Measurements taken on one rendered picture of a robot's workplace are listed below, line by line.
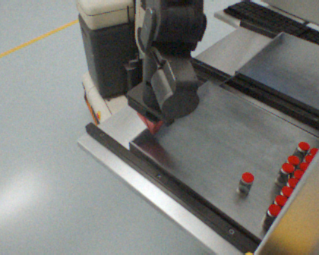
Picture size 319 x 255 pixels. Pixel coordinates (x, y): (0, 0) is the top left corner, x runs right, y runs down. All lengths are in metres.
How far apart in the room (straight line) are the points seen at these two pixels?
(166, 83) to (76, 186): 1.29
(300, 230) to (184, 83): 0.22
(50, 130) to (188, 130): 1.40
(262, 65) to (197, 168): 0.40
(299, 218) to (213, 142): 0.36
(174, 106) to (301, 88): 0.47
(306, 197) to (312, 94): 0.56
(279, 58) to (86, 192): 1.13
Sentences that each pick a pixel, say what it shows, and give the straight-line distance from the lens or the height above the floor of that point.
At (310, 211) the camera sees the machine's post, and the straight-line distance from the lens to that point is 0.30.
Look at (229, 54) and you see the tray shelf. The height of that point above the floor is 0.88.
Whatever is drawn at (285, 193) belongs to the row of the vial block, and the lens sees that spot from 0.55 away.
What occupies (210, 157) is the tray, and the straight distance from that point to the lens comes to 0.61.
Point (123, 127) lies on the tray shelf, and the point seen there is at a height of 0.88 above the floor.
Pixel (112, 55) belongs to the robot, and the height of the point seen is 0.55.
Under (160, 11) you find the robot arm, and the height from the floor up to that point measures 1.18.
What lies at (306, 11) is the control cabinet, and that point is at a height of 0.84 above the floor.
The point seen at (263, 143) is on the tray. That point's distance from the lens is 0.67.
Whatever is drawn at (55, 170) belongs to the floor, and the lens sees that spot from 1.75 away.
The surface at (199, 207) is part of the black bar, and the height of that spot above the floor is 0.90.
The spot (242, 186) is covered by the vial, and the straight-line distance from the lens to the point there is 0.55.
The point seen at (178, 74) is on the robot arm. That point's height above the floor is 1.11.
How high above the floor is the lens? 1.36
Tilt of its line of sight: 46 degrees down
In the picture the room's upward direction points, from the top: straight up
